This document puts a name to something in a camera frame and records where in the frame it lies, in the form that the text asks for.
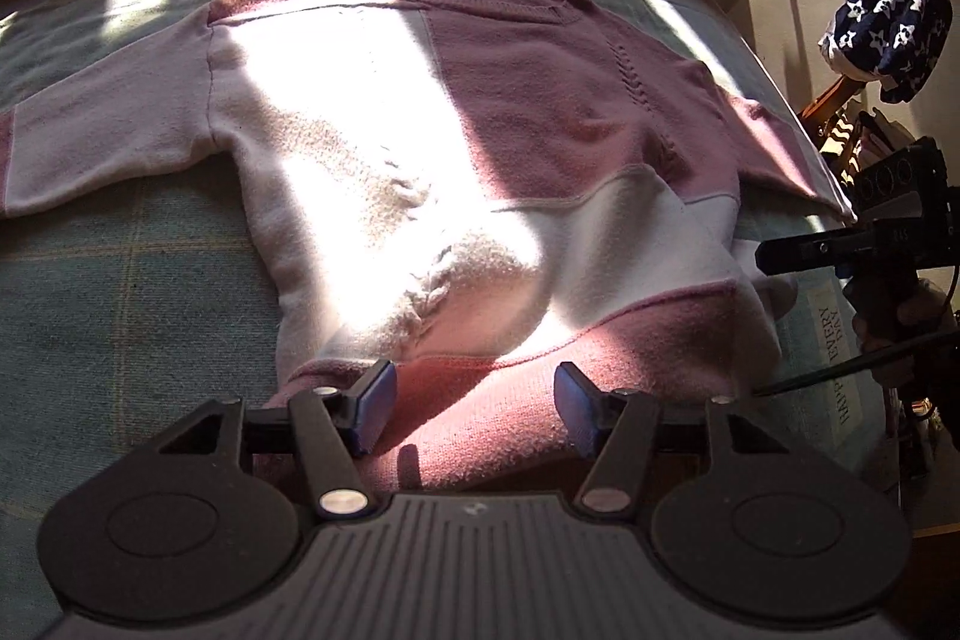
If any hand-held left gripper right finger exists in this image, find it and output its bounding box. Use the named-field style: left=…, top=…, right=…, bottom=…
left=553, top=361, right=758, bottom=515

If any navy star print garment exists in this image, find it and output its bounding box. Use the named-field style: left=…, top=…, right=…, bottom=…
left=819, top=0, right=950, bottom=103

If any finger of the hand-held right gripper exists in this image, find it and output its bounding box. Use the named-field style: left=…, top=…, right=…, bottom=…
left=756, top=225, right=878, bottom=278

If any green plaid bed sheet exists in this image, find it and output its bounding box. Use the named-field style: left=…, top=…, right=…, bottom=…
left=0, top=0, right=901, bottom=618

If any wooden chair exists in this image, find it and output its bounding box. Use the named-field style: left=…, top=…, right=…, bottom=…
left=799, top=74, right=871, bottom=161

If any pink and white sweater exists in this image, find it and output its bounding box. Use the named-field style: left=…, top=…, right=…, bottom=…
left=0, top=0, right=860, bottom=491

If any person's right hand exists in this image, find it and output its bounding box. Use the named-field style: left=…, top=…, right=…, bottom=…
left=870, top=284, right=957, bottom=386

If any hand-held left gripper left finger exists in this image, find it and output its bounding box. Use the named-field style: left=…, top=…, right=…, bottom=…
left=157, top=359, right=398, bottom=521

